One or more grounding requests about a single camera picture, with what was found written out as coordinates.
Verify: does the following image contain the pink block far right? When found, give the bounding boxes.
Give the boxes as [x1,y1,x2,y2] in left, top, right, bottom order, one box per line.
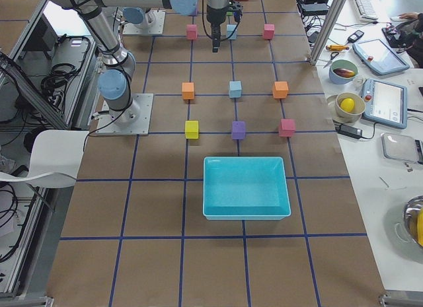
[262,23,275,40]

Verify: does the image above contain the orange handled tool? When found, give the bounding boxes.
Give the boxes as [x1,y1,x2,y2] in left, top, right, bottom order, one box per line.
[325,44,350,51]

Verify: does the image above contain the turquoise plastic tray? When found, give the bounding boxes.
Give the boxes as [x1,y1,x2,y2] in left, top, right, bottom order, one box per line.
[203,156,291,221]

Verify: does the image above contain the orange block far side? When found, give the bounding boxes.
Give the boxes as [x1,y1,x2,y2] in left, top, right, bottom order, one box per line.
[272,81,289,99]

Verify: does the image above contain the lower teach pendant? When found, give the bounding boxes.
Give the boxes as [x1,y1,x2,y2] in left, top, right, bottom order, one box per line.
[362,79,408,129]

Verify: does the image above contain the pink block near tray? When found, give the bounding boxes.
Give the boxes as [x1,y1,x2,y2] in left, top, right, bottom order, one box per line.
[278,119,296,137]

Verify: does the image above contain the pink block far left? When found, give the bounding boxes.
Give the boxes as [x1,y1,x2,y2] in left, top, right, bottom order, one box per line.
[186,24,198,41]

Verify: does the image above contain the black electronics box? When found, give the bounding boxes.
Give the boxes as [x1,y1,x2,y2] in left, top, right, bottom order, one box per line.
[297,0,329,17]

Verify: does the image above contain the yellow block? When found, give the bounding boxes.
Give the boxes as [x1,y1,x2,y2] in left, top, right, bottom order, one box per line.
[184,120,199,139]

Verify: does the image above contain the teach pendant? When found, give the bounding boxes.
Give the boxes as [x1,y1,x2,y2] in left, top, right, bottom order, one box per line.
[362,79,408,129]
[352,39,410,75]

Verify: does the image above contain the person hand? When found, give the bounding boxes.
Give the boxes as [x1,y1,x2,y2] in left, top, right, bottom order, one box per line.
[399,12,420,20]

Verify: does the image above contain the black power adapter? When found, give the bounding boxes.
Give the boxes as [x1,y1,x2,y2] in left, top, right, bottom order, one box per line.
[336,123,362,139]

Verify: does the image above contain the orange block near arm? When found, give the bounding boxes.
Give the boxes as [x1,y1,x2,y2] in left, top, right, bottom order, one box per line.
[181,82,195,100]

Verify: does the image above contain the green bowl with eggplant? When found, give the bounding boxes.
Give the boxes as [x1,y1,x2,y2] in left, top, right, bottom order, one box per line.
[328,59,358,85]

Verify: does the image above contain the grey digital scale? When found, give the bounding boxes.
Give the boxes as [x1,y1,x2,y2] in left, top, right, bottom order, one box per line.
[381,133,422,164]

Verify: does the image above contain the white keyboard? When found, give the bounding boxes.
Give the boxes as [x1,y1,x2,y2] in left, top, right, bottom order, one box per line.
[353,0,379,22]

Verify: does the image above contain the light blue block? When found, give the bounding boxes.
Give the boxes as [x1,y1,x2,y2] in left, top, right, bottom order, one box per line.
[229,81,242,98]
[225,24,238,40]

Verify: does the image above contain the aluminium frame post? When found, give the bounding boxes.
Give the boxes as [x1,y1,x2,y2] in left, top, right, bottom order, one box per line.
[309,0,346,65]

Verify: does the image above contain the steel bowl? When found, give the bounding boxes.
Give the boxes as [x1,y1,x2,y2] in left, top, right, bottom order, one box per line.
[394,195,422,249]

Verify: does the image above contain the scissors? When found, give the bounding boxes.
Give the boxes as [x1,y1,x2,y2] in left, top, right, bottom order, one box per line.
[324,51,340,68]

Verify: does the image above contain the purple block near tray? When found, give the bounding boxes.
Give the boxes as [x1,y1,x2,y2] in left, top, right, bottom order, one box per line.
[231,121,246,140]

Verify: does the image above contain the upper teach pendant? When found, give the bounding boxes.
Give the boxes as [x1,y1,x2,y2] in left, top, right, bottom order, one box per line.
[352,39,410,75]

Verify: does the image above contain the beige bowl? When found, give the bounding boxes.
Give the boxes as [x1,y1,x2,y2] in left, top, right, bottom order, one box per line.
[334,92,365,122]

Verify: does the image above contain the yellow lemon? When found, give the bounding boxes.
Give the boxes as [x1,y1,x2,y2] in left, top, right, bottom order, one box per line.
[339,98,355,113]

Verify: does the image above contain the white curled paper sheet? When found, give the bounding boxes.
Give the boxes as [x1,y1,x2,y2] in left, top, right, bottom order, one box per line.
[1,130,89,188]

